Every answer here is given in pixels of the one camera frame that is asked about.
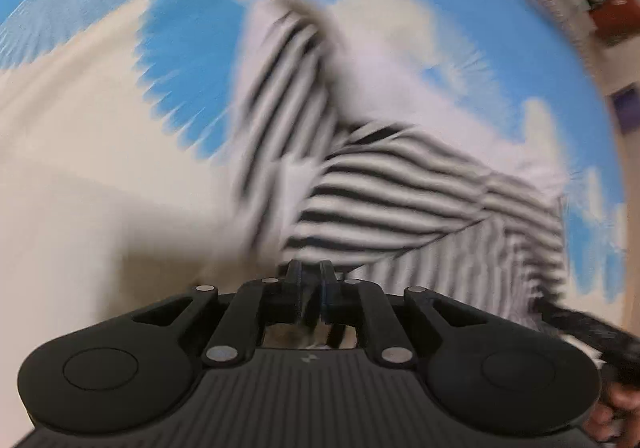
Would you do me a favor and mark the blue white printed bed sheet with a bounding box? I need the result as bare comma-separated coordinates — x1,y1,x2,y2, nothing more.
0,0,629,448

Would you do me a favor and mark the purple box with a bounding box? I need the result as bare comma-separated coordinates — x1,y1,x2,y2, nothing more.
612,87,640,134

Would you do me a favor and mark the person's right hand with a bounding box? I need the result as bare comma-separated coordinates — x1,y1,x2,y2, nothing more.
582,380,640,444

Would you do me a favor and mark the black white striped sweater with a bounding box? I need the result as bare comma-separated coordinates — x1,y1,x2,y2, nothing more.
232,0,572,350

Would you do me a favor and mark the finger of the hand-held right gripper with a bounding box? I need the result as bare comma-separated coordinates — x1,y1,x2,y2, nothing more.
531,299,576,337

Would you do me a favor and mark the dark red plush toy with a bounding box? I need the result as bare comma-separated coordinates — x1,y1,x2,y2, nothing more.
590,0,640,45

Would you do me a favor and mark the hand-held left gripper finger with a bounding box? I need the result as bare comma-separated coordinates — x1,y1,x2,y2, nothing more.
320,261,488,369
131,260,319,368

